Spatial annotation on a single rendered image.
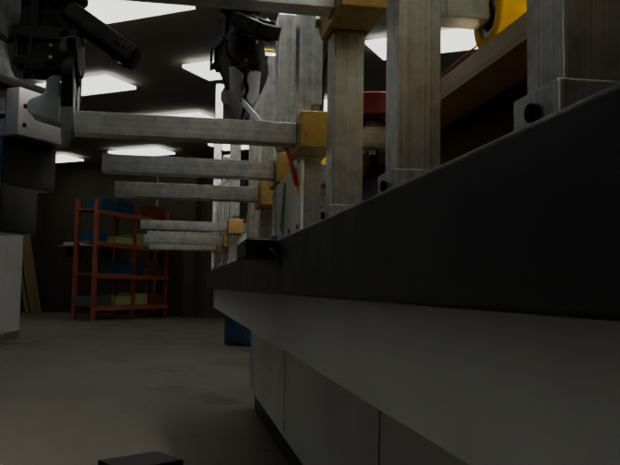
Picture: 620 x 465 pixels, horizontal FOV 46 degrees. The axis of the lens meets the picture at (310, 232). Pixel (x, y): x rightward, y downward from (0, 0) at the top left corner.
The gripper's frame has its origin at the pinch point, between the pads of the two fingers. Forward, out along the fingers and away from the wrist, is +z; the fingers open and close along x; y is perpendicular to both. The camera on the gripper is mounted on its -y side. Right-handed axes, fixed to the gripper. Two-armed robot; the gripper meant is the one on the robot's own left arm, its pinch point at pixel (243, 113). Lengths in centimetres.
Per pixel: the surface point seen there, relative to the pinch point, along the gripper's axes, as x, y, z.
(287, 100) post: -8.7, 0.0, -3.4
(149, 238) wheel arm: -31, 147, 13
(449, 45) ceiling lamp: -463, 484, -233
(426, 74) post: 17, -71, 13
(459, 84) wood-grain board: -5.8, -49.0, 5.6
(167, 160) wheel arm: 12.1, 3.5, 9.2
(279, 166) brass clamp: -4.1, -6.1, 9.9
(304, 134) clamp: 4.4, -29.6, 9.5
